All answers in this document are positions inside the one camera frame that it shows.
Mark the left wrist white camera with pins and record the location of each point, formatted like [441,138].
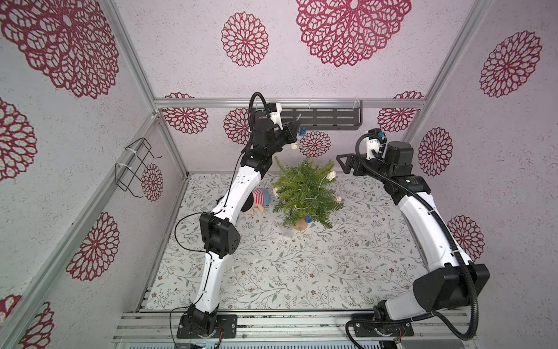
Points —
[275,110]

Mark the string lights with rattan balls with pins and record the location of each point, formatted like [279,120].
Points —
[311,144]

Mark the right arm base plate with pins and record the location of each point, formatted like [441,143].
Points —
[367,326]

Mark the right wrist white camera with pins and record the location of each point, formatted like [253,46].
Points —
[376,144]

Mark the plush doll striped shirt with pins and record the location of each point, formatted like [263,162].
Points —
[257,200]

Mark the wrist white camera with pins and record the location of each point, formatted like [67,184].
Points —
[275,110]
[376,144]

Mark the black wire wall rack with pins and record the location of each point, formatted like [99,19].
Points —
[140,176]

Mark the small green christmas tree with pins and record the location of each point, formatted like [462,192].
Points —
[304,191]

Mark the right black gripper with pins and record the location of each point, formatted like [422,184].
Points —
[357,163]

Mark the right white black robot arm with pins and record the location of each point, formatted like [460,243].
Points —
[453,279]

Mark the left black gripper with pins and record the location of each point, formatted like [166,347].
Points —
[292,135]

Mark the clear battery box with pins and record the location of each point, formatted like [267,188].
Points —
[288,231]

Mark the dark grey wall shelf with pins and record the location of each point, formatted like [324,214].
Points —
[323,114]

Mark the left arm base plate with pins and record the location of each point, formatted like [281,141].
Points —
[214,327]

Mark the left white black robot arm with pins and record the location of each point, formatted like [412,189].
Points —
[219,235]

